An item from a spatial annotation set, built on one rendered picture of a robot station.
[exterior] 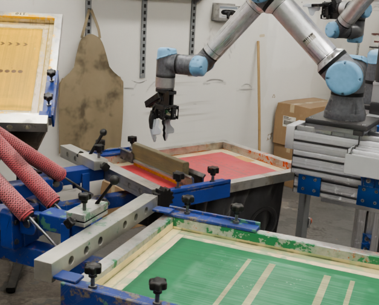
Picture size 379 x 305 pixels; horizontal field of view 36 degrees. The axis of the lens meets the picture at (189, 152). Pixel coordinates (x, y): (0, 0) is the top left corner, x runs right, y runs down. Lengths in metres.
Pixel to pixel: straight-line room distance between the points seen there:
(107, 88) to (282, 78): 1.96
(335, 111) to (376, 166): 0.27
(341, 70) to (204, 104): 3.14
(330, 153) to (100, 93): 2.51
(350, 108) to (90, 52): 2.56
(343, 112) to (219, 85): 3.06
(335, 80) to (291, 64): 3.74
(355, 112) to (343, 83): 0.20
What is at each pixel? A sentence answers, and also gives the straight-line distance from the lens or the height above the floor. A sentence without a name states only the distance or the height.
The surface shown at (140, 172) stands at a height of 0.95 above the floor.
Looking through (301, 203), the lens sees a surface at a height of 0.75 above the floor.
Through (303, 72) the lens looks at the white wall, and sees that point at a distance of 5.88.
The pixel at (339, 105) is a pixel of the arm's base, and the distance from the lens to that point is 2.15.
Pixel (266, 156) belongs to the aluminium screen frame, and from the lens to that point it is 2.65.
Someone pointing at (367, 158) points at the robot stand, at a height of 1.17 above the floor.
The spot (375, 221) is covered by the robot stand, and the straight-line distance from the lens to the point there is 2.41.
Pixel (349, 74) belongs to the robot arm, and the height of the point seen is 1.44.
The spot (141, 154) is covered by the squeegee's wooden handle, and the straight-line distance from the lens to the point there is 2.39.
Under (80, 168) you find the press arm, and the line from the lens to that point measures 2.13.
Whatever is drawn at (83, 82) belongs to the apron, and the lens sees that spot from 4.31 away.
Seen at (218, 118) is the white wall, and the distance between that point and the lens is 5.17.
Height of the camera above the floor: 1.62
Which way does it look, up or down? 14 degrees down
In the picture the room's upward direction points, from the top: 3 degrees clockwise
